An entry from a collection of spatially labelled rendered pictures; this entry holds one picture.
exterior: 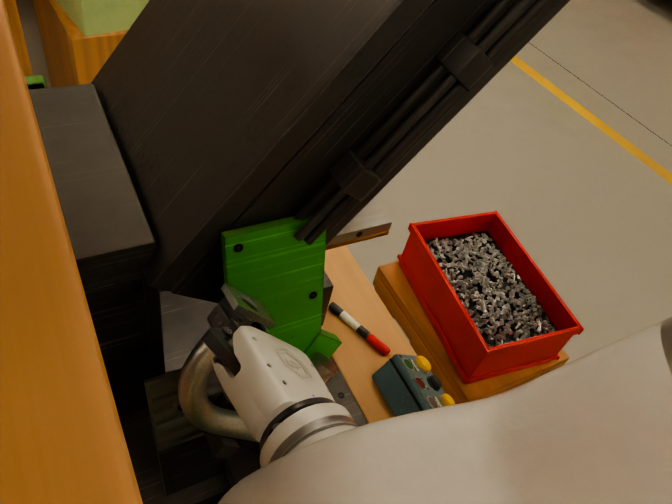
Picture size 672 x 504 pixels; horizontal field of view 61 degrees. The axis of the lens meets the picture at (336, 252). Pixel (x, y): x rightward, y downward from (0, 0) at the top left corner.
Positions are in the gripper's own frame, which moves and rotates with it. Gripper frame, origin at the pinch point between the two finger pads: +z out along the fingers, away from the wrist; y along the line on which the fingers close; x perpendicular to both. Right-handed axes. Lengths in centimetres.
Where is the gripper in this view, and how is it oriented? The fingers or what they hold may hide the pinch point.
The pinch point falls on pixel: (237, 325)
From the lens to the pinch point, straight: 60.5
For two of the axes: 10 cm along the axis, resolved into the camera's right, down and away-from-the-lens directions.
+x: -6.5, 7.5, 0.9
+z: -4.8, -5.0, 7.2
